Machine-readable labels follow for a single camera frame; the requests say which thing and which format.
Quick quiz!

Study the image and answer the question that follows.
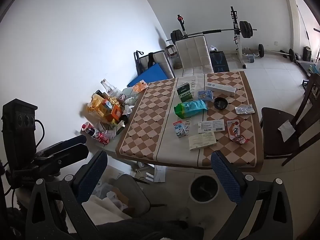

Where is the white barbell rack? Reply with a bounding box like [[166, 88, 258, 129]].
[[177, 6, 253, 70]]

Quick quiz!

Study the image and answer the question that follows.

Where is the brown stool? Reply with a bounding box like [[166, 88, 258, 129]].
[[165, 44, 181, 70]]

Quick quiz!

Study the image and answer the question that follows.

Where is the light blue tissue pack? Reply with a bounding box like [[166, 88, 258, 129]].
[[197, 90, 214, 102]]

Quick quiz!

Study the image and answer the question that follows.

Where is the long white box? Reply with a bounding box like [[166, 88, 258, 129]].
[[205, 82, 237, 97]]

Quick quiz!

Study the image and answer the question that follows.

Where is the silver blister pack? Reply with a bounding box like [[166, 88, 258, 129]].
[[235, 104, 255, 115]]

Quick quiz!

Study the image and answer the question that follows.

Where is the yellow snack bag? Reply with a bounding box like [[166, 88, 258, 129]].
[[86, 94, 110, 123]]

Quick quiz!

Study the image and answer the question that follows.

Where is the black ashtray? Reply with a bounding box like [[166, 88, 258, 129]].
[[213, 97, 228, 110]]

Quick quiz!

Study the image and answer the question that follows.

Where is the small barbell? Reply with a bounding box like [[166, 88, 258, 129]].
[[257, 44, 296, 62]]

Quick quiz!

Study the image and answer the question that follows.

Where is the white padded chair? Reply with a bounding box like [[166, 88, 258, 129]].
[[175, 35, 214, 77]]

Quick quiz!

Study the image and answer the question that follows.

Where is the red drink can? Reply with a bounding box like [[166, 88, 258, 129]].
[[96, 131, 110, 145]]

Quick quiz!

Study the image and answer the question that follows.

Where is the clear glass bottle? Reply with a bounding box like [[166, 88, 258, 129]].
[[100, 79, 118, 97]]

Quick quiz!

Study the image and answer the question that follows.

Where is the orange box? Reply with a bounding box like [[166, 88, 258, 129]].
[[107, 104, 125, 123]]

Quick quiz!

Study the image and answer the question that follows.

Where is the white tissue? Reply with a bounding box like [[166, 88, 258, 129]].
[[278, 119, 297, 142]]

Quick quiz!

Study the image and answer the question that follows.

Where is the round white trash bin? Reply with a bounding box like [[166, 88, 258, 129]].
[[189, 175, 220, 203]]

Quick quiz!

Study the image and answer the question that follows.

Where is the grey chair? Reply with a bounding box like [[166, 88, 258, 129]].
[[99, 174, 166, 218]]

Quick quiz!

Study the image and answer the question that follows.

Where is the dark wooden chair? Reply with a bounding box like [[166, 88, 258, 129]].
[[260, 73, 320, 167]]

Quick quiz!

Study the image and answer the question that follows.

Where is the green and blue snack bag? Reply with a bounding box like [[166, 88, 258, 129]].
[[174, 99, 208, 119]]

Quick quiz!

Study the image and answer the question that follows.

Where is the person's leg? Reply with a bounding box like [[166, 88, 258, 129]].
[[96, 217, 205, 240]]

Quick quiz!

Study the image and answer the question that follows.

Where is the green milk carton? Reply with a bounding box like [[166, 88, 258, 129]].
[[176, 84, 194, 103]]

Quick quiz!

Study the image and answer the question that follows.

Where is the black cable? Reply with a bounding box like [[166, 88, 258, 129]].
[[34, 119, 46, 147]]

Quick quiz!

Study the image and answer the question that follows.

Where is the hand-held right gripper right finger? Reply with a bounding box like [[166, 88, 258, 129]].
[[211, 151, 293, 240]]

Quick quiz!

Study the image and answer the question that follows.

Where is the red snack packet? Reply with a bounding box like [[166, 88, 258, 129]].
[[226, 119, 250, 144]]

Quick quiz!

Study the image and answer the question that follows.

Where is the brown checkered tablecloth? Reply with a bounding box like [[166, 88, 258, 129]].
[[115, 71, 264, 173]]

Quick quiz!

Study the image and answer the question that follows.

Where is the crumpled white paper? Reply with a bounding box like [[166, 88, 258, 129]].
[[122, 104, 135, 117]]

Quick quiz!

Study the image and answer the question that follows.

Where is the small blue white milk carton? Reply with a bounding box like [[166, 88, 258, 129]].
[[173, 121, 188, 138]]

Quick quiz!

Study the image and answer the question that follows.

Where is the orange packet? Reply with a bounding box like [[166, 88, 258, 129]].
[[132, 80, 148, 93]]

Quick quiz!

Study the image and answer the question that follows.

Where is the small green box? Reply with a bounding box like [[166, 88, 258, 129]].
[[115, 121, 127, 135]]

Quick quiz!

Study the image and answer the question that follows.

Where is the white and green paper box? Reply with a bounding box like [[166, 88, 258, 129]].
[[189, 132, 217, 150]]

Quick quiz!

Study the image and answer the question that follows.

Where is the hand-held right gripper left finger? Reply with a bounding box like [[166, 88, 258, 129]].
[[26, 150, 108, 240]]

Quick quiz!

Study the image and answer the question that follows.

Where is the black weight bench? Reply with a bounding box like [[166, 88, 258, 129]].
[[209, 51, 230, 73]]

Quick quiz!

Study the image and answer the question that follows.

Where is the white cloth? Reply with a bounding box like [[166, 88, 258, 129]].
[[82, 194, 134, 225]]

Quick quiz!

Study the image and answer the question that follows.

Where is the barbell with black plates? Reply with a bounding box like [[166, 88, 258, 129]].
[[166, 21, 257, 43]]

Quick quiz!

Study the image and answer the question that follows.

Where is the cola bottle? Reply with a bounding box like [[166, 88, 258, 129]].
[[81, 122, 101, 138]]

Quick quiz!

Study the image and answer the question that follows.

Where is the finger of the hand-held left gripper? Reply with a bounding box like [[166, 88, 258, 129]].
[[50, 144, 89, 167], [37, 135, 87, 156]]

